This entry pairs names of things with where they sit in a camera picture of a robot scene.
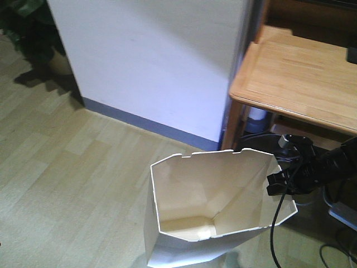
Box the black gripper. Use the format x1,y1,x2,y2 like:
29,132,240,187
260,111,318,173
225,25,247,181
267,157,325,196

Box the white plastic trash bin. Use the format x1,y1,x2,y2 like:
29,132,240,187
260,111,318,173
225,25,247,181
144,149,298,267

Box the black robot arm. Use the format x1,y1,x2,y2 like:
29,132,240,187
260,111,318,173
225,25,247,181
267,135,356,196

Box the wooden desk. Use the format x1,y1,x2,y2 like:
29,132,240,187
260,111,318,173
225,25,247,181
221,1,356,149

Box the black monitor stand base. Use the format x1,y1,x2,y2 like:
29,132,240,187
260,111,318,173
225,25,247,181
346,46,357,64

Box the dark green potted plant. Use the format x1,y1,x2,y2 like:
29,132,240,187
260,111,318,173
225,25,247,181
1,0,66,63

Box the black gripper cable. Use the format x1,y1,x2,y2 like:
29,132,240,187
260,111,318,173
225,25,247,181
270,192,288,268

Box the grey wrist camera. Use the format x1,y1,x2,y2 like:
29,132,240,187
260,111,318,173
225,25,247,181
278,134,313,150

